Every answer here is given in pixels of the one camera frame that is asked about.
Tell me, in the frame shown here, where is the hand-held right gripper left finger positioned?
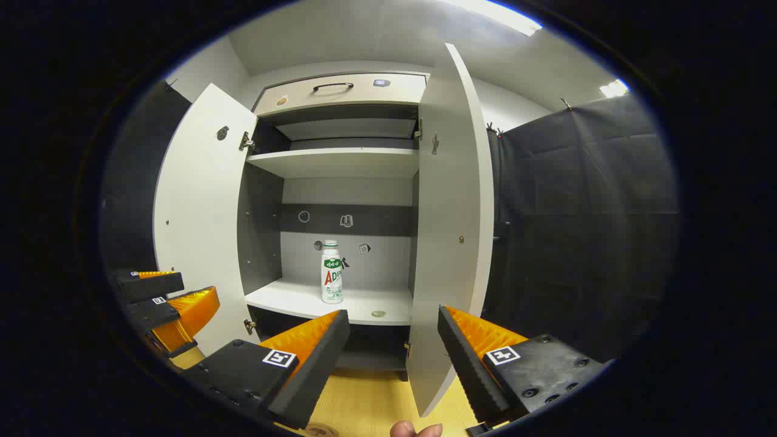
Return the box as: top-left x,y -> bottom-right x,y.
181,310 -> 351,430

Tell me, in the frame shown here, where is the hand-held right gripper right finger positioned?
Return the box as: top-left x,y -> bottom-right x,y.
437,305 -> 615,436

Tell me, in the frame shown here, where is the white door with checkered sticker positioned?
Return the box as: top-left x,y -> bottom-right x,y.
152,83 -> 259,357

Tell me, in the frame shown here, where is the white bottle with green label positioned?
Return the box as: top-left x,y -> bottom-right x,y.
321,240 -> 344,304

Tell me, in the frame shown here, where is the white grey cabinet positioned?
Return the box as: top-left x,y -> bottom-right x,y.
237,72 -> 429,374

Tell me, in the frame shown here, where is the white door with box sticker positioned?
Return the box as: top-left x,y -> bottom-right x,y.
405,42 -> 495,418

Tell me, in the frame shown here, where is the white cabinet shelf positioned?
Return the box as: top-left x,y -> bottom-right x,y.
246,147 -> 421,180
245,277 -> 415,327

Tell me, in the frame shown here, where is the white cabinet drawer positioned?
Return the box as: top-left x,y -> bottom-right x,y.
254,73 -> 429,117

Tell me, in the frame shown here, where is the black backdrop cloth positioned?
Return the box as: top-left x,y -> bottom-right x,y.
486,91 -> 680,365

